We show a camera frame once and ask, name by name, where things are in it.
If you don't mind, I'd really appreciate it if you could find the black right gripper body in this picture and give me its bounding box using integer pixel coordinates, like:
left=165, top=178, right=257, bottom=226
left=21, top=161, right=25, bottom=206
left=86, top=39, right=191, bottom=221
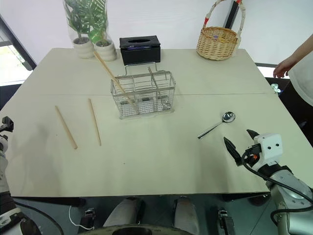
left=241, top=144, right=262, bottom=168

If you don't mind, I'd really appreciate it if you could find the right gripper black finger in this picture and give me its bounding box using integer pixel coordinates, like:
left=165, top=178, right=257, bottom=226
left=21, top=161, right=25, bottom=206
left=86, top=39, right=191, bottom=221
left=246, top=129, right=260, bottom=143
left=223, top=137, right=243, bottom=167

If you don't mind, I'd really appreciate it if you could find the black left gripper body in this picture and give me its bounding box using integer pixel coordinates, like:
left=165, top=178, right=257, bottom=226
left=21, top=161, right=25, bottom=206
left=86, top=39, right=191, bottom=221
left=0, top=116, right=15, bottom=133

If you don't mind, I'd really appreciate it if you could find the person's bare hand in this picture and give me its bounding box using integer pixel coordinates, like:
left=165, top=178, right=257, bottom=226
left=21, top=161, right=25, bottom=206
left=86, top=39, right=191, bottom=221
left=272, top=57, right=298, bottom=79

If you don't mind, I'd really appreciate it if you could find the metal spoon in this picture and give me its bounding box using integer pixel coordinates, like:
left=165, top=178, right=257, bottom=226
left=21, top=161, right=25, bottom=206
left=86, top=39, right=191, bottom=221
left=197, top=111, right=237, bottom=140

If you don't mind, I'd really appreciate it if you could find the wooden chopstick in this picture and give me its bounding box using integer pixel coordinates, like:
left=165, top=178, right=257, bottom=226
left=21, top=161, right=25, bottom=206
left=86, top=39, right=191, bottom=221
left=93, top=50, right=137, bottom=110
left=88, top=98, right=102, bottom=146
left=54, top=105, right=78, bottom=150

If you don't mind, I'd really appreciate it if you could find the black table caster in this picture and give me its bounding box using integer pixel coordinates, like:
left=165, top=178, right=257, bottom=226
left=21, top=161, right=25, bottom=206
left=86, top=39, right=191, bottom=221
left=217, top=207, right=236, bottom=235
left=83, top=207, right=96, bottom=230

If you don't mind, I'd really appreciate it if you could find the white robot right leg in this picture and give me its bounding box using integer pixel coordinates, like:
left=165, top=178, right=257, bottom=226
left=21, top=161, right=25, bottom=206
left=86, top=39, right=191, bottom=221
left=173, top=195, right=199, bottom=235

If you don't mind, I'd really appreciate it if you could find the white robot leg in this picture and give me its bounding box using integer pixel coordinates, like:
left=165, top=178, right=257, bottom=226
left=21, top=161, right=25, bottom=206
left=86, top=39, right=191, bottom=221
left=102, top=198, right=145, bottom=228
left=173, top=195, right=199, bottom=235

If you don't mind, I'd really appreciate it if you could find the large green potted plant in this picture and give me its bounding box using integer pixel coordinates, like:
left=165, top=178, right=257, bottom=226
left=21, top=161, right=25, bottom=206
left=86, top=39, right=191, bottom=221
left=63, top=0, right=108, bottom=59

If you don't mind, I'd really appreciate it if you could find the black bar with red tip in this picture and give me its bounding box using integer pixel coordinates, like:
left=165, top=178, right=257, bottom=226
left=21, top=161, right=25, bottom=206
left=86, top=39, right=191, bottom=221
left=224, top=0, right=243, bottom=30

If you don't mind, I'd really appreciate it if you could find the small green potted plant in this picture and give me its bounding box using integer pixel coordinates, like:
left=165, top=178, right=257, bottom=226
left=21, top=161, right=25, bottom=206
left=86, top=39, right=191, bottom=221
left=87, top=4, right=117, bottom=62

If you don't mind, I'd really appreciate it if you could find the white robot left leg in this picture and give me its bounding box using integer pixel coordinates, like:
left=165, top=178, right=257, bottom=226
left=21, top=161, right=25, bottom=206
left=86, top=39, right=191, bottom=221
left=102, top=198, right=145, bottom=228

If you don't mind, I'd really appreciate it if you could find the black tissue box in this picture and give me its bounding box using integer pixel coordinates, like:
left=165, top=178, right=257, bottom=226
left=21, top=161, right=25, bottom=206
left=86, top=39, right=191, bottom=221
left=119, top=35, right=161, bottom=66

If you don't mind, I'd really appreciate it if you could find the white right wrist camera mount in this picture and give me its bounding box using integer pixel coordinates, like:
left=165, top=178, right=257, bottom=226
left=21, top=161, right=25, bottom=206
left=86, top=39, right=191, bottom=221
left=252, top=133, right=284, bottom=170

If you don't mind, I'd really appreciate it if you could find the dark window frame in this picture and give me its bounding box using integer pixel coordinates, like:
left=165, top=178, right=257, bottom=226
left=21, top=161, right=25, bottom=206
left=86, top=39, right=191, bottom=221
left=0, top=13, right=37, bottom=71

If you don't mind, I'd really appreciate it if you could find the wicker basket with handle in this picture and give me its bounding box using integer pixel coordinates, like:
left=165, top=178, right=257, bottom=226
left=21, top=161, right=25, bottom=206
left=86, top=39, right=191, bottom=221
left=196, top=0, right=247, bottom=61

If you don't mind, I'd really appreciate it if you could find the metal wire cutlery rack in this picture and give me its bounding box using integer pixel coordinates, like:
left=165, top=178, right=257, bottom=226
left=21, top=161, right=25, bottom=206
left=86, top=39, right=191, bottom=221
left=110, top=62, right=177, bottom=120

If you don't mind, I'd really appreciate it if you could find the thin white cable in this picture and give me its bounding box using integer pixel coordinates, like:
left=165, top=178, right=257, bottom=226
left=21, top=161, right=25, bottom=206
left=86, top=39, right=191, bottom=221
left=68, top=205, right=95, bottom=231

